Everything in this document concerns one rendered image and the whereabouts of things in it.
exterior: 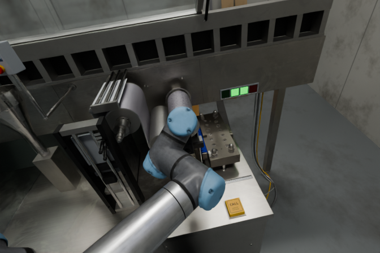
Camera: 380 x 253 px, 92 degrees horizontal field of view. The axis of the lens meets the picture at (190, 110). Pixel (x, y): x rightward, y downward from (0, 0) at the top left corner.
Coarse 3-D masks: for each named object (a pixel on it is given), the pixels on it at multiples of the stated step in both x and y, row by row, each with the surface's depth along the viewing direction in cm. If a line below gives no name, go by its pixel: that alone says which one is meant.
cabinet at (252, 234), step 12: (228, 228) 89; (240, 228) 91; (252, 228) 93; (264, 228) 96; (180, 240) 88; (192, 240) 90; (204, 240) 92; (216, 240) 95; (228, 240) 97; (240, 240) 99; (252, 240) 102; (156, 252) 92; (168, 252) 95; (180, 252) 96; (192, 252) 99; (204, 252) 101; (216, 252) 104; (228, 252) 107; (240, 252) 110; (252, 252) 113
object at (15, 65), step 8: (0, 48) 58; (8, 48) 60; (0, 56) 58; (8, 56) 60; (16, 56) 62; (0, 64) 60; (8, 64) 60; (16, 64) 62; (0, 72) 60; (8, 72) 61; (16, 72) 62
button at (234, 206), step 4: (228, 200) 86; (232, 200) 86; (236, 200) 86; (228, 204) 85; (232, 204) 85; (236, 204) 85; (240, 204) 84; (228, 208) 84; (232, 208) 83; (236, 208) 83; (240, 208) 83; (228, 212) 83; (232, 212) 82; (236, 212) 82; (240, 212) 82; (244, 212) 82; (232, 216) 82
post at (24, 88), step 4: (12, 76) 64; (16, 76) 65; (16, 80) 65; (20, 80) 66; (20, 84) 66; (24, 88) 67; (24, 92) 68; (28, 92) 68; (28, 96) 69; (32, 96) 70; (32, 100) 70; (36, 104) 71; (36, 108) 72; (40, 108) 73; (40, 112) 73; (44, 112) 74; (44, 116) 74
